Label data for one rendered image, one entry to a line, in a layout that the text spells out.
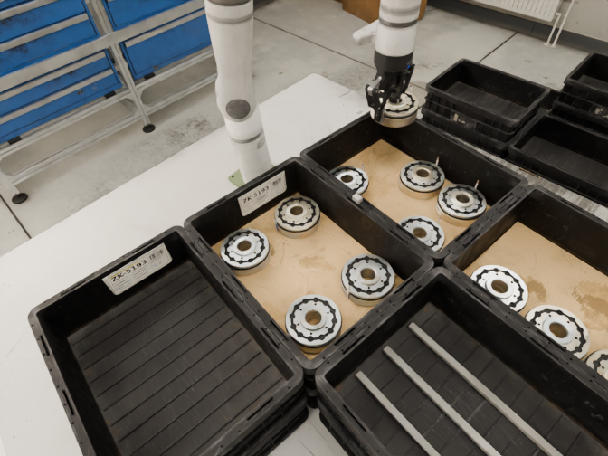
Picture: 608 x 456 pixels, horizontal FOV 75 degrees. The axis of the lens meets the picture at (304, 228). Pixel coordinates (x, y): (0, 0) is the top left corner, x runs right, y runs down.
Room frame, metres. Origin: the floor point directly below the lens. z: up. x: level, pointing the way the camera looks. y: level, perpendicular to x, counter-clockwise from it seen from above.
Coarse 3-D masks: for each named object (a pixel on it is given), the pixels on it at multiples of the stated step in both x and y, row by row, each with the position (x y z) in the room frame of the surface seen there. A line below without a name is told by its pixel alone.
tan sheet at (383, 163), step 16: (384, 144) 0.83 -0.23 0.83; (352, 160) 0.77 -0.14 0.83; (368, 160) 0.77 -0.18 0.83; (384, 160) 0.76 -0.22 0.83; (400, 160) 0.76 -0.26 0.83; (368, 176) 0.71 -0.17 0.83; (384, 176) 0.70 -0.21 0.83; (368, 192) 0.66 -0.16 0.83; (384, 192) 0.65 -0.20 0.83; (400, 192) 0.65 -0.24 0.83; (384, 208) 0.60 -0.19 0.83; (400, 208) 0.60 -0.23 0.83; (416, 208) 0.59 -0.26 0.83; (432, 208) 0.59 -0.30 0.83; (448, 224) 0.54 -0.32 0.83; (448, 240) 0.50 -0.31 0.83
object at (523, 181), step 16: (368, 112) 0.83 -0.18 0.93; (432, 128) 0.75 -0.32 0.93; (320, 144) 0.73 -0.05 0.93; (464, 144) 0.68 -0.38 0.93; (304, 160) 0.68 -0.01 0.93; (512, 176) 0.57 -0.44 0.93; (352, 192) 0.57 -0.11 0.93; (512, 192) 0.53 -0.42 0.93; (368, 208) 0.52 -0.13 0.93; (496, 208) 0.49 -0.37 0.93; (480, 224) 0.45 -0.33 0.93; (416, 240) 0.43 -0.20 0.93; (464, 240) 0.42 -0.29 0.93; (432, 256) 0.39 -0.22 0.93
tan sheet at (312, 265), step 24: (264, 216) 0.61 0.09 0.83; (288, 240) 0.53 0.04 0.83; (312, 240) 0.53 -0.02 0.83; (336, 240) 0.52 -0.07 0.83; (288, 264) 0.47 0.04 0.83; (312, 264) 0.46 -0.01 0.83; (336, 264) 0.46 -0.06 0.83; (264, 288) 0.42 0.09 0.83; (288, 288) 0.41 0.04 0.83; (312, 288) 0.41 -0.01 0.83; (336, 288) 0.40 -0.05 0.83; (360, 312) 0.34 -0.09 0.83
